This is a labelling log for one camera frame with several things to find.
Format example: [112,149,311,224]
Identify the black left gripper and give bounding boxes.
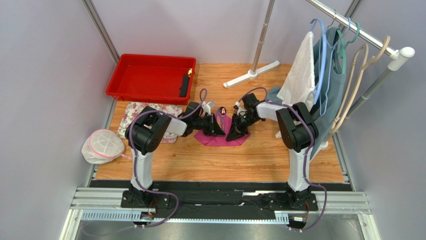
[192,112,226,136]

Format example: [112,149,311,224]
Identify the magenta paper napkin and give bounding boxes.
[193,130,250,147]

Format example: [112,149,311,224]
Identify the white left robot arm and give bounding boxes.
[122,101,226,207]

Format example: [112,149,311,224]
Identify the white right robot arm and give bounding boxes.
[226,93,319,209]

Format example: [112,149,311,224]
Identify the black object in tray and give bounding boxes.
[179,68,193,98]

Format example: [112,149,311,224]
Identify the white towel on hanger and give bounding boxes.
[277,31,315,110]

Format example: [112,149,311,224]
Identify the floral cloth mat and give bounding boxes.
[116,101,184,145]

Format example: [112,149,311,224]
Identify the red plastic tray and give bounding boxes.
[105,53,196,105]

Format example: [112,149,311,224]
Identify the blue clothes hanger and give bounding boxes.
[311,18,347,117]

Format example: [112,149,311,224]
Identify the beige clothes hanger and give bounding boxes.
[325,44,370,141]
[332,35,391,134]

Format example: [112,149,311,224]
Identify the white mesh laundry bag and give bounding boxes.
[81,129,132,165]

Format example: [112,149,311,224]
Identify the teal garment on hanger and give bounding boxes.
[267,27,346,151]

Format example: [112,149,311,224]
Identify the green clothes hanger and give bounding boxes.
[336,22,361,72]

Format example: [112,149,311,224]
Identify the metal clothes rack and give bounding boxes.
[223,0,415,150]

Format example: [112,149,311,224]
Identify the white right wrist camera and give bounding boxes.
[233,101,246,116]

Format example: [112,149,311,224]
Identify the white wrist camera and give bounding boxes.
[201,101,215,118]
[233,101,246,116]

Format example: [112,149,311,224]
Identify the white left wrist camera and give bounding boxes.
[201,101,215,118]

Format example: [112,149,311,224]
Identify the black table edge rail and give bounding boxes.
[66,179,374,225]

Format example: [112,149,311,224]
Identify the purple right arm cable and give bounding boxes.
[237,86,328,233]

